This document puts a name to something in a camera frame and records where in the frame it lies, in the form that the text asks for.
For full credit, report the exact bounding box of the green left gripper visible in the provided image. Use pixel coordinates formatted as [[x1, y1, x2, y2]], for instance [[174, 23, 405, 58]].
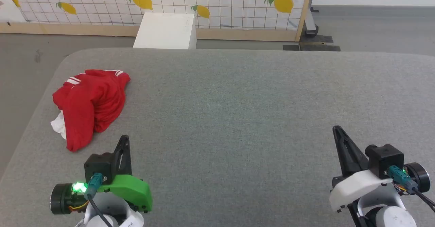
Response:
[[50, 135, 153, 216]]

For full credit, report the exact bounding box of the black flat floor plate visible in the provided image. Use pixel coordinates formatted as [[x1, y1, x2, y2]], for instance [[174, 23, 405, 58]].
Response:
[[283, 35, 341, 52]]

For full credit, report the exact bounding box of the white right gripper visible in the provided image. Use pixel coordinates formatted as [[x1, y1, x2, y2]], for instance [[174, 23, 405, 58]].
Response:
[[329, 125, 431, 214]]

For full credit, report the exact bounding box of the red and white basketball jersey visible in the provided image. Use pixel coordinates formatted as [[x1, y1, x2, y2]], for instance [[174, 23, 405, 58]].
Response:
[[50, 69, 131, 153]]

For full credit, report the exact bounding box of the grey fabric sofa cushion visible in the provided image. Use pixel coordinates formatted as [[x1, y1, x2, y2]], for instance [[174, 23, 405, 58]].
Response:
[[0, 48, 435, 227]]

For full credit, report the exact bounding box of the grey metal leg with caster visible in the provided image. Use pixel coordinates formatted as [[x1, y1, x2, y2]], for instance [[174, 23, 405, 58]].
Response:
[[305, 6, 320, 38]]

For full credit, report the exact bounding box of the white box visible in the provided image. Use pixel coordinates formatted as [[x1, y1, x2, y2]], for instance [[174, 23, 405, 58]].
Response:
[[133, 12, 197, 49]]

